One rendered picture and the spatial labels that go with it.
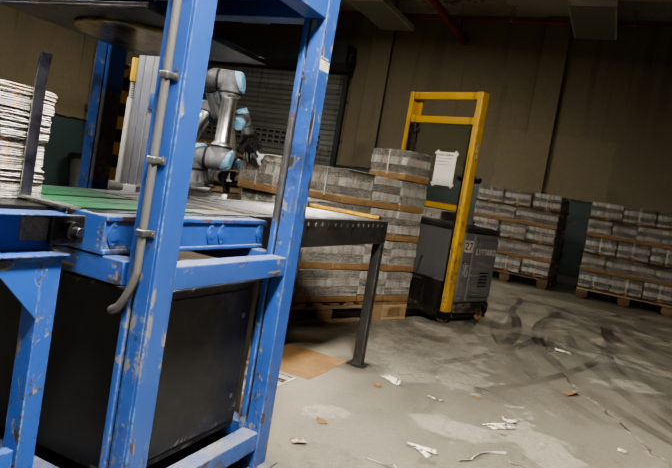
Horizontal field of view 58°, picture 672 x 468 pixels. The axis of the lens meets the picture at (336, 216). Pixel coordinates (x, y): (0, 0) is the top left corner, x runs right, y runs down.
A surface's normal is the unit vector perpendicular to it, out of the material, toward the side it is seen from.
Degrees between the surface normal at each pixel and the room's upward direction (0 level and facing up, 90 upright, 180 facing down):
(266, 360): 90
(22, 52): 90
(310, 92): 90
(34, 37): 90
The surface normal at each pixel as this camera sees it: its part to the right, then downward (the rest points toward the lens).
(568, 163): -0.42, -0.02
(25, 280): 0.89, 0.17
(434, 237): -0.72, -0.08
